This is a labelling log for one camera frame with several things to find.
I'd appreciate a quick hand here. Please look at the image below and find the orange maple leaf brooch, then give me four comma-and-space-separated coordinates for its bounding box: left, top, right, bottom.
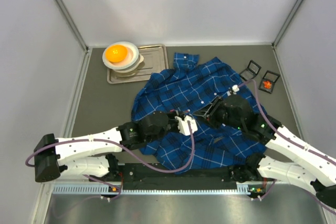
263, 81, 272, 90

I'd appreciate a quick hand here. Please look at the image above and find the orange ball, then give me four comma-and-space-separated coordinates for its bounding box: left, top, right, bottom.
105, 45, 128, 63

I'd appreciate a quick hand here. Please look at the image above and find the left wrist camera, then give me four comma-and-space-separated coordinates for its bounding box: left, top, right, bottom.
174, 115, 198, 136

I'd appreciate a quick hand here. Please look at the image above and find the white bowl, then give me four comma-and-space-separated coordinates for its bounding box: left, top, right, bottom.
102, 41, 142, 71

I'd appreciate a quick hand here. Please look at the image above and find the black jewelry box right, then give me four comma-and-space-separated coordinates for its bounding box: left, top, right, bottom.
258, 70, 280, 94

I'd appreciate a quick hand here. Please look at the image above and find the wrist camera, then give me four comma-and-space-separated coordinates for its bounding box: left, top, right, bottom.
174, 115, 198, 136
226, 84, 239, 96

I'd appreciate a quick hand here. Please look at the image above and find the silver metal tray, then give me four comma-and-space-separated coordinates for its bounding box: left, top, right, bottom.
107, 45, 169, 84

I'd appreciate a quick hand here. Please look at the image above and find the black jewelry box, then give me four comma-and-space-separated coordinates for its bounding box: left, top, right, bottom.
258, 70, 280, 94
239, 60, 261, 81

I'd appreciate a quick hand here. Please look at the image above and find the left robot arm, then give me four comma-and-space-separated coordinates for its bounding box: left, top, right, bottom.
32, 111, 190, 183

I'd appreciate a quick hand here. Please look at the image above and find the blue plaid shirt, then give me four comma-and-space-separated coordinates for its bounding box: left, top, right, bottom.
131, 53, 266, 170

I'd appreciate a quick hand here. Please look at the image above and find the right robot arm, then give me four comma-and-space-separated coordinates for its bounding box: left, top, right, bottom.
194, 94, 335, 208

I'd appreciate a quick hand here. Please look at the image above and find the black jewelry box left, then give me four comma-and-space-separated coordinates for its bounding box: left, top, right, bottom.
239, 60, 261, 81

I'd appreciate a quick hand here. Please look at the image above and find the white cable duct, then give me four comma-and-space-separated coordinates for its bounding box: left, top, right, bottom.
52, 182, 266, 196

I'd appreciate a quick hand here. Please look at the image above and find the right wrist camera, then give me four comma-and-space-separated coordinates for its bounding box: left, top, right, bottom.
226, 84, 239, 96

